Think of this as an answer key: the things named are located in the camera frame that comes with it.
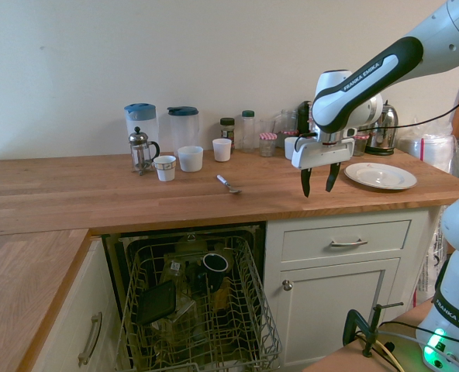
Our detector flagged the glass French press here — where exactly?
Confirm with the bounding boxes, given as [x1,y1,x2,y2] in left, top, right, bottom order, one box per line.
[128,126,161,177]

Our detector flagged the clear plastic bag pack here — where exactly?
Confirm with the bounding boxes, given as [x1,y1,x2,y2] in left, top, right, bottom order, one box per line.
[395,119,459,175]

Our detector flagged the small patterned white cup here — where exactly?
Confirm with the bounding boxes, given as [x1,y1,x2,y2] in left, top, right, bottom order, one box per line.
[153,155,177,182]

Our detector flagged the yellow item in rack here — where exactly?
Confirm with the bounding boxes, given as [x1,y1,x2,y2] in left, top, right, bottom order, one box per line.
[212,278,231,311]

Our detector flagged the white dinner plate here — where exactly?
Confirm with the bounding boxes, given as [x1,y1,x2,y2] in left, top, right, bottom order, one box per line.
[343,162,419,191]

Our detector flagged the wide white cup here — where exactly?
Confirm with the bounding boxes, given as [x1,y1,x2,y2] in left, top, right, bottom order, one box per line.
[177,145,205,173]

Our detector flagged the built-in dishwasher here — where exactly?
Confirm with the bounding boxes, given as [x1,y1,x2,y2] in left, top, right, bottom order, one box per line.
[100,220,267,372]

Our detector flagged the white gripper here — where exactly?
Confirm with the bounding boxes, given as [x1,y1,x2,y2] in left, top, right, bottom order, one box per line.
[291,129,357,198]

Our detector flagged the yellowish base cable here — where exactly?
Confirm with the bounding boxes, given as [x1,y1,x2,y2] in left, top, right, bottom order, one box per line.
[372,340,403,372]

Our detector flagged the black C-clamp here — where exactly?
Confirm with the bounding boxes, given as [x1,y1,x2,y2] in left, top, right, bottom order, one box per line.
[342,301,404,358]

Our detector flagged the clear bottle green cap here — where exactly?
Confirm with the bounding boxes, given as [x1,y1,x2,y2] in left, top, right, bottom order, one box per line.
[240,110,256,153]

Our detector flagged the clear pitcher dark-teal lid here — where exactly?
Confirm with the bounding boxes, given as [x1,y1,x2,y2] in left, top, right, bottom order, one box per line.
[166,106,200,156]

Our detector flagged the tall black bottle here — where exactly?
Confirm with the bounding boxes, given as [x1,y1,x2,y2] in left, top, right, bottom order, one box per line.
[297,100,313,136]

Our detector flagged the clear glass container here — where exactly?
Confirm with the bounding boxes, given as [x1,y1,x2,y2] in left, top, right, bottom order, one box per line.
[159,253,198,322]

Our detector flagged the cream cabinet door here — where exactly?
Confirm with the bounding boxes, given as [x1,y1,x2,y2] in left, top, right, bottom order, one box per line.
[279,257,401,367]

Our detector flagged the stainless steel electric kettle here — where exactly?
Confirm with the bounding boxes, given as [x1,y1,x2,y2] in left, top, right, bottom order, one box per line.
[364,101,400,157]

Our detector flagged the white-handled metal spoon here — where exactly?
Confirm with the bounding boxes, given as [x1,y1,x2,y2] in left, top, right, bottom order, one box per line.
[216,174,243,195]

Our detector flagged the black mug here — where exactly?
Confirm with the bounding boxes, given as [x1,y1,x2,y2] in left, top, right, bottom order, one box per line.
[192,253,230,294]

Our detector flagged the cream corner cabinet front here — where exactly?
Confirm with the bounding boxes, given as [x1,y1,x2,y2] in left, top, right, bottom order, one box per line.
[31,236,119,372]

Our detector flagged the metal drawer bar handle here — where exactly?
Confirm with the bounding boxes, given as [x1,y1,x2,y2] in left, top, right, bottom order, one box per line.
[329,239,369,248]

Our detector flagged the spice jar dark lid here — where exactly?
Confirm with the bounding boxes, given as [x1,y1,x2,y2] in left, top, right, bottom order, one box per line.
[219,117,236,150]

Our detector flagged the brushed metal cabinet handle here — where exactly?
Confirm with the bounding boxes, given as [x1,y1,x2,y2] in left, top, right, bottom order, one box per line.
[77,312,103,368]

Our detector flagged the black square container lid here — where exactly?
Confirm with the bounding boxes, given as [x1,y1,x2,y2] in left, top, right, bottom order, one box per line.
[136,279,177,326]

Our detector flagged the empty clear glass jar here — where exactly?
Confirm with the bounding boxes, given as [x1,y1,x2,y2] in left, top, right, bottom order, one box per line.
[279,109,299,133]

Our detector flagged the clear pitcher light-blue lid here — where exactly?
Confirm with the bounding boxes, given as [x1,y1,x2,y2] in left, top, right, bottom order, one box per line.
[123,102,160,156]

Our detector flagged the grey base cable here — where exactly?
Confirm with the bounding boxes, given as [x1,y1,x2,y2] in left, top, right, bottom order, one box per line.
[376,329,459,372]

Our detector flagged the plain white cup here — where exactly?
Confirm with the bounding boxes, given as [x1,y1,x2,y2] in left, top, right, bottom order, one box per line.
[284,137,299,160]
[212,138,233,163]

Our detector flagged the grey wire dishwasher rack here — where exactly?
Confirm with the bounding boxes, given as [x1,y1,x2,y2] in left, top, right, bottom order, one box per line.
[115,234,283,372]

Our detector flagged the cream cabinet drawer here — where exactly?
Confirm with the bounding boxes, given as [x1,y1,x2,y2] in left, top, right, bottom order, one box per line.
[281,219,412,263]

